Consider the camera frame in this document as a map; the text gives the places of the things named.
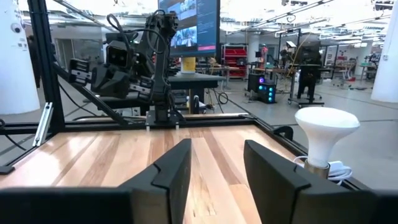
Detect red storage shelving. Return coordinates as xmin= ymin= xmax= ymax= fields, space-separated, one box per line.
xmin=223 ymin=44 xmax=249 ymax=78

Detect black aluminium table frame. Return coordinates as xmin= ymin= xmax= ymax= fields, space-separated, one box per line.
xmin=0 ymin=0 xmax=373 ymax=191

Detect grey computer desk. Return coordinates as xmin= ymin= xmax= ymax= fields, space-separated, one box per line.
xmin=98 ymin=72 xmax=227 ymax=116

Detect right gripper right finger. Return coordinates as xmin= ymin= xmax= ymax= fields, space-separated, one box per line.
xmin=243 ymin=139 xmax=398 ymax=224

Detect black rolling desk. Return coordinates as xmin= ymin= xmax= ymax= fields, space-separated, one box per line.
xmin=287 ymin=40 xmax=326 ymax=109

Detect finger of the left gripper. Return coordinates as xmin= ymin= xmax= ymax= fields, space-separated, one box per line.
xmin=90 ymin=64 xmax=113 ymax=96
xmin=110 ymin=70 xmax=131 ymax=100

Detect black looped floor cable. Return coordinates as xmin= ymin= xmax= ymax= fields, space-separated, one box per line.
xmin=213 ymin=88 xmax=230 ymax=114

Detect large blue screen monitor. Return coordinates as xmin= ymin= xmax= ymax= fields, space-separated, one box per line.
xmin=157 ymin=0 xmax=221 ymax=58

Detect silver metal strip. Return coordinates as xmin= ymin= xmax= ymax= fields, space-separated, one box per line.
xmin=32 ymin=101 xmax=55 ymax=147

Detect yellow cylindrical container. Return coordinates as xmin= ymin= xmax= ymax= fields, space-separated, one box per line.
xmin=181 ymin=56 xmax=197 ymax=74

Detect white column with dome camera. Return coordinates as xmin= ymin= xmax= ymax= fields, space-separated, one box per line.
xmin=0 ymin=0 xmax=41 ymax=115

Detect white mushroom lamp metal base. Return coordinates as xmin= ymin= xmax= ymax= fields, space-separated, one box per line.
xmin=294 ymin=106 xmax=361 ymax=180

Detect white building column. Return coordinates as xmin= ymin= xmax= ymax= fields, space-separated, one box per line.
xmin=370 ymin=0 xmax=398 ymax=104

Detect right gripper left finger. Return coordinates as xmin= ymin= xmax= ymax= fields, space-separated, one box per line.
xmin=0 ymin=138 xmax=193 ymax=224

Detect black left camera cable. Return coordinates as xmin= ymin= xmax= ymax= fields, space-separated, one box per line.
xmin=106 ymin=9 xmax=170 ymax=55

